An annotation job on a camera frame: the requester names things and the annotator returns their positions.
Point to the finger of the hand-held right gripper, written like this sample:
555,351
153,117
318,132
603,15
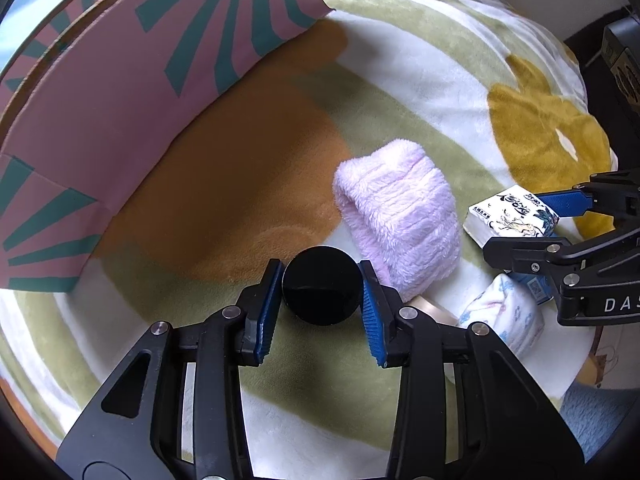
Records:
565,201
525,255

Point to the black device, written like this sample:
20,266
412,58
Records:
621,67

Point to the white printed tissue pack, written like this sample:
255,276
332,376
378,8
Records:
505,216

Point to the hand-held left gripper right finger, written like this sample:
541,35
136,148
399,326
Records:
372,321

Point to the blue fluffy cloth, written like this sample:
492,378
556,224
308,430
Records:
595,415

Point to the white blue patterned cloth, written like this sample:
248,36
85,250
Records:
502,317

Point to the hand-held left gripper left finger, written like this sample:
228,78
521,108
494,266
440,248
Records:
264,312

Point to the beige tape roll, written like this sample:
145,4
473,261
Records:
434,310

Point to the pink fluffy towel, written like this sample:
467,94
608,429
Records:
400,220

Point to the blue white small packet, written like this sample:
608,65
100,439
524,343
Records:
531,287

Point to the pink cardboard box teal rays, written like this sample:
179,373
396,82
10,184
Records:
150,85

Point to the green white orange printed blanket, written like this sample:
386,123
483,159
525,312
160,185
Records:
425,85

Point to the black round lid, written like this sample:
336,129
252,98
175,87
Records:
320,285

